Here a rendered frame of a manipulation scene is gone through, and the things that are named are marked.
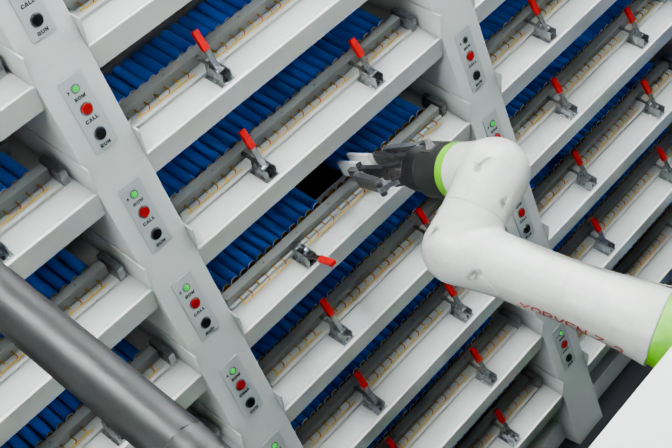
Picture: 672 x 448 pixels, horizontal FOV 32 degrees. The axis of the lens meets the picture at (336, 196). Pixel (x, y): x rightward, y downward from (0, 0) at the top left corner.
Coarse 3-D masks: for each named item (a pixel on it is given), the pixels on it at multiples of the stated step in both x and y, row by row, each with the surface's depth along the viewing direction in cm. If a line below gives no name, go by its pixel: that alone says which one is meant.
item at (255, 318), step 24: (408, 96) 227; (432, 96) 222; (456, 96) 218; (456, 120) 221; (408, 192) 215; (336, 216) 209; (360, 216) 208; (384, 216) 212; (336, 240) 205; (360, 240) 209; (288, 264) 203; (336, 264) 207; (264, 288) 200; (288, 288) 199; (312, 288) 204; (240, 312) 197; (264, 312) 197
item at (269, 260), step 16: (432, 112) 220; (416, 128) 218; (336, 192) 209; (352, 192) 211; (320, 208) 207; (336, 208) 209; (304, 224) 205; (288, 240) 203; (272, 256) 201; (256, 272) 199; (240, 288) 197
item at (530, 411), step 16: (528, 368) 265; (512, 384) 264; (528, 384) 265; (544, 384) 264; (560, 384) 259; (496, 400) 261; (512, 400) 262; (528, 400) 262; (544, 400) 262; (560, 400) 263; (480, 416) 259; (496, 416) 253; (512, 416) 259; (528, 416) 260; (544, 416) 259; (480, 432) 256; (496, 432) 257; (512, 432) 255; (528, 432) 257
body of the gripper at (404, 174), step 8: (408, 152) 191; (416, 152) 189; (400, 160) 196; (408, 160) 190; (400, 168) 194; (408, 168) 189; (392, 176) 193; (400, 176) 191; (408, 176) 190; (400, 184) 192; (408, 184) 191
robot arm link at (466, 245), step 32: (448, 224) 172; (480, 224) 171; (448, 256) 170; (480, 256) 169; (512, 256) 168; (544, 256) 168; (480, 288) 171; (512, 288) 168; (544, 288) 166; (576, 288) 164; (608, 288) 163; (640, 288) 162; (576, 320) 165; (608, 320) 162; (640, 320) 160; (640, 352) 161
